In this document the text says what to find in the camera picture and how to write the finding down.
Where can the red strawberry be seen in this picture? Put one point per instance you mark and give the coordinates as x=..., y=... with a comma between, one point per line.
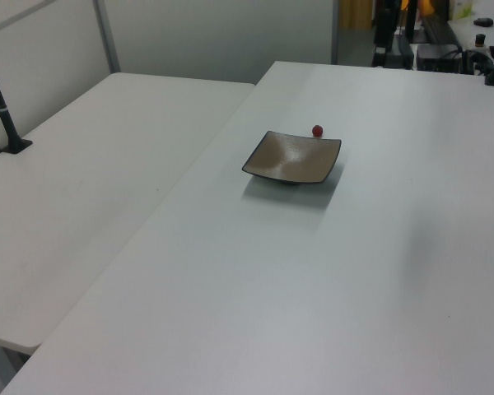
x=318, y=130

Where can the brown square ceramic plate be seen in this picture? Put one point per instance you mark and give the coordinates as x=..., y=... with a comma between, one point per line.
x=296, y=158

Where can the white side table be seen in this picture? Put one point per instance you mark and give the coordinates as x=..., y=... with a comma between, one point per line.
x=86, y=185

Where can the yellow cabinet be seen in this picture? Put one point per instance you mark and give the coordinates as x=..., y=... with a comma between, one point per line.
x=354, y=14

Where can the black monitor stand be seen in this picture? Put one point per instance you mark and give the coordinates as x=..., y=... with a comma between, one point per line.
x=385, y=29

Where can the black electronics box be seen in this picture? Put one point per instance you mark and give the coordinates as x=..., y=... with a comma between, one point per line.
x=436, y=57

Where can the green white box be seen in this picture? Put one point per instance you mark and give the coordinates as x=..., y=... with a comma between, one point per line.
x=461, y=9

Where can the black computer mouse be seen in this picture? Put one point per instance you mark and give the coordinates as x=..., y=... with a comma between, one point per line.
x=483, y=22

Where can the grey partition edge post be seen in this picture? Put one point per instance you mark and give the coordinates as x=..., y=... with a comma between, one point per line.
x=334, y=33

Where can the grey metal partition post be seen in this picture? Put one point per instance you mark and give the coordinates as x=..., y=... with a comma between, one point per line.
x=109, y=37

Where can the black camera stand pole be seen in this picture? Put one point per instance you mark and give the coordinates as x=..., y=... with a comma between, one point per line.
x=8, y=125

